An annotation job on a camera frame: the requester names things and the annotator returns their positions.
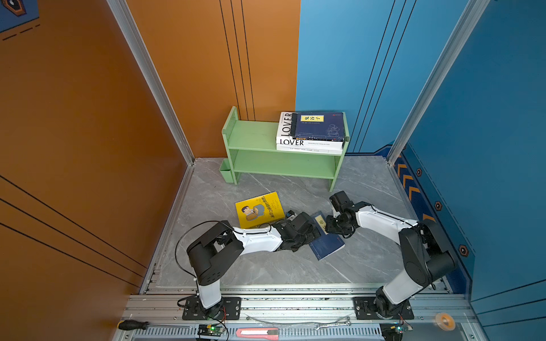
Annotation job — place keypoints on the left green circuit board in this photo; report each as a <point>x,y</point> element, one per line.
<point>211,332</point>

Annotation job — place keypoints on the dark blue book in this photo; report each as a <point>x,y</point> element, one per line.
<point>326,244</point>
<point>320,126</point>

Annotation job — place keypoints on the red utility knife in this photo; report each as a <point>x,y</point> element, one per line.
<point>272,334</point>

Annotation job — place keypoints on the black book with gold title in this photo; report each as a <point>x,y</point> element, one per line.
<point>321,141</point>

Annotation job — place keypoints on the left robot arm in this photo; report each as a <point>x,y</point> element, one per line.
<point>214,252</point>

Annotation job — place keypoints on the black handled screwdriver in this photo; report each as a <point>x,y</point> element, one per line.
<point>129,325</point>

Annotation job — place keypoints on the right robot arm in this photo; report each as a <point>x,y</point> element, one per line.
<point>427,254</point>

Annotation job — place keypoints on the green wooden two-tier shelf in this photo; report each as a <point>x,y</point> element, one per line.
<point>251,148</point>

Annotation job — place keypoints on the roll of clear tape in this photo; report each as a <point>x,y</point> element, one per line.
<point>445,322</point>

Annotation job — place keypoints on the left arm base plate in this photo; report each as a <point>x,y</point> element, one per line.
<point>227,310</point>

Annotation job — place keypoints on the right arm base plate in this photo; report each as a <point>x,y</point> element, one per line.
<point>377,308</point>

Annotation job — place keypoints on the silver open-end wrench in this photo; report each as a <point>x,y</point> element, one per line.
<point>321,326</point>

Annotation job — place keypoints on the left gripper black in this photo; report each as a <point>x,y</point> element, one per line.
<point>311,236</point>

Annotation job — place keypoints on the white book with brown blocks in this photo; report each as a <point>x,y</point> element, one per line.
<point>314,151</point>

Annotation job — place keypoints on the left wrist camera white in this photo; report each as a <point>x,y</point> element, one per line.
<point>290,215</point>

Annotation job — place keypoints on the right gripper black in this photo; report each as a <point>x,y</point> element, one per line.
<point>329,229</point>

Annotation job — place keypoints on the white LOVER magazine book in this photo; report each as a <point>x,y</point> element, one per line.
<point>285,138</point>

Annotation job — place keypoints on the green circuit board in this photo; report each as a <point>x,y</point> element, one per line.
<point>394,332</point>
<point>211,332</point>

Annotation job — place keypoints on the aluminium rail frame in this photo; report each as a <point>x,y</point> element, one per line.
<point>296,312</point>

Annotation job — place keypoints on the right green circuit board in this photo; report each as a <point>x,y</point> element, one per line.
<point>394,332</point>

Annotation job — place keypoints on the yellow book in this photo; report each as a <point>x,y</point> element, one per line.
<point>258,211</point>

